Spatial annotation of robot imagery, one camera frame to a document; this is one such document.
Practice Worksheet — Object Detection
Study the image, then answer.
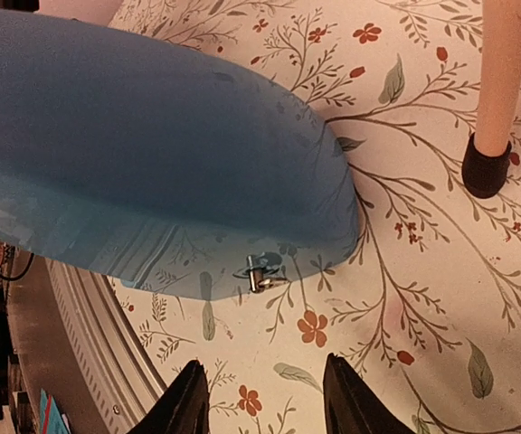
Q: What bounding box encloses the aluminium front rail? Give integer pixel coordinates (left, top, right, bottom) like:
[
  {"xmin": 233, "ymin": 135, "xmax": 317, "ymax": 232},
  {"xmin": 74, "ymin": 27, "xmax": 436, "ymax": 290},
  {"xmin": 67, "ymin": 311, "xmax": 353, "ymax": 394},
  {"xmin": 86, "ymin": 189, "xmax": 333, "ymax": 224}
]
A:
[{"xmin": 7, "ymin": 253, "xmax": 166, "ymax": 433}]

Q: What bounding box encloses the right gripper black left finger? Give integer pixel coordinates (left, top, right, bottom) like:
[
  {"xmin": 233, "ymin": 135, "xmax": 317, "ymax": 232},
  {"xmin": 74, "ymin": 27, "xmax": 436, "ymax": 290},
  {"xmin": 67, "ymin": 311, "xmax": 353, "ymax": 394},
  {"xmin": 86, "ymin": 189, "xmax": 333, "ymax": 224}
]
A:
[{"xmin": 128, "ymin": 360, "xmax": 210, "ymax": 434}]

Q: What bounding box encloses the floral table mat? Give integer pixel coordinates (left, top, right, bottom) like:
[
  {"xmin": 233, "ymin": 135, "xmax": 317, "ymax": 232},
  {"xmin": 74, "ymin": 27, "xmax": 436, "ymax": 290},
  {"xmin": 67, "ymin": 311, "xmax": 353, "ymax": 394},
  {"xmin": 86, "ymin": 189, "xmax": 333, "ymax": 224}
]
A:
[{"xmin": 106, "ymin": 0, "xmax": 521, "ymax": 434}]

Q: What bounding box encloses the pink music stand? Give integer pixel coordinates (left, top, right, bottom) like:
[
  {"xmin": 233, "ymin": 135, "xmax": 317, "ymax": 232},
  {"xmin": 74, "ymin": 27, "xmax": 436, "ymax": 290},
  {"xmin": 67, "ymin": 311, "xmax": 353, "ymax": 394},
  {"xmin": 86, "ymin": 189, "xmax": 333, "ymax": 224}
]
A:
[{"xmin": 461, "ymin": 0, "xmax": 521, "ymax": 199}]

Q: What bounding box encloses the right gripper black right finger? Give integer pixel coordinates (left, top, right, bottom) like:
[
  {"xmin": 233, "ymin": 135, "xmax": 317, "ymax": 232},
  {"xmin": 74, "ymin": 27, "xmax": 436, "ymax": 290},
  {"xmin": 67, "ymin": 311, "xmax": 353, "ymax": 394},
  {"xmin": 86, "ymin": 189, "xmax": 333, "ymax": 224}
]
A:
[{"xmin": 323, "ymin": 354, "xmax": 412, "ymax": 434}]

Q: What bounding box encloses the blue metronome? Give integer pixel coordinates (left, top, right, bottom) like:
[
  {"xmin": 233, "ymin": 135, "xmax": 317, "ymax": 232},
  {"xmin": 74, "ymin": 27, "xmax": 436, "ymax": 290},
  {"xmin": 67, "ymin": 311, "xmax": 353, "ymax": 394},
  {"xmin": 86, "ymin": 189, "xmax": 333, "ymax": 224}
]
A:
[{"xmin": 0, "ymin": 10, "xmax": 359, "ymax": 300}]

